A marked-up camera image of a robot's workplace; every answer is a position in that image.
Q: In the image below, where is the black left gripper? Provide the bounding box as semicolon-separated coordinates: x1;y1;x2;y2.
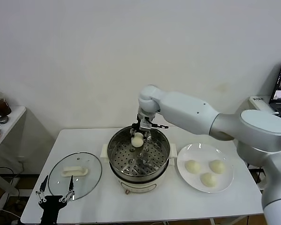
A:
36;175;76;225

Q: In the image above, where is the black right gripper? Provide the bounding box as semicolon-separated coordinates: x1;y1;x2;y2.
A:
130;113;155;142

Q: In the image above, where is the white steamed baozi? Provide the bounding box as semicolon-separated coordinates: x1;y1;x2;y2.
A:
200;172;218;188
131;132;144;148
184;160;201;174
209;159;226;174

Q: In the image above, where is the glass lid with cream handle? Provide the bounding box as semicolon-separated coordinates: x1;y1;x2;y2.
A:
48;151;103;202

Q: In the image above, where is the stainless steel steamer basket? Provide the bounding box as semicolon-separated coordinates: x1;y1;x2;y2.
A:
100;126;178;182

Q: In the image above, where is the cream electric cooker base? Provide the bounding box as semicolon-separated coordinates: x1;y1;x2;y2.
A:
109;161;166;195

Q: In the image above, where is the white round plate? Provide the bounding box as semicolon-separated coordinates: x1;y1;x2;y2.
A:
176;142;234;194

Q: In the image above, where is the white side table with cup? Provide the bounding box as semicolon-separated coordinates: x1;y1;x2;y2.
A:
0;105;28;210

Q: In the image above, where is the plastic cup of brown drink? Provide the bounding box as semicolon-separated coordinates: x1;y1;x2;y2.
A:
0;92;12;116

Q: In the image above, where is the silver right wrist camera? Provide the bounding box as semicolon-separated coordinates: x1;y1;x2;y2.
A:
139;118;152;130

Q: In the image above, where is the black floor cable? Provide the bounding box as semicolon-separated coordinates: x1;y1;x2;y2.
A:
0;166;21;201

